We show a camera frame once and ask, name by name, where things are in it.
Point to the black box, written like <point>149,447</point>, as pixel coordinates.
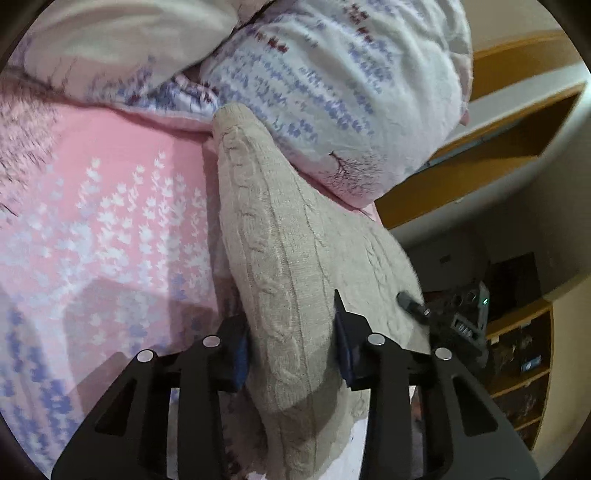
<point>512,277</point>

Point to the floral pillow with tree print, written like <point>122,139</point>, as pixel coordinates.
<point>346,92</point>

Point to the wooden shelf unit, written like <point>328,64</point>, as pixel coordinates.
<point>517,383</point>

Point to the pink floral bed sheet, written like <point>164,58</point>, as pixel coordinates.
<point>115,207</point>

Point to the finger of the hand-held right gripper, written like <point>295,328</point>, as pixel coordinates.
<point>411,303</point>

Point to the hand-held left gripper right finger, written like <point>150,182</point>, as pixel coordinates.
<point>345,350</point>

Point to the wooden wall shelf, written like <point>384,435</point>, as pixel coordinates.
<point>485,157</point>

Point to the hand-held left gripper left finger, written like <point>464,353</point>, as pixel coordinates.
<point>239,360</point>

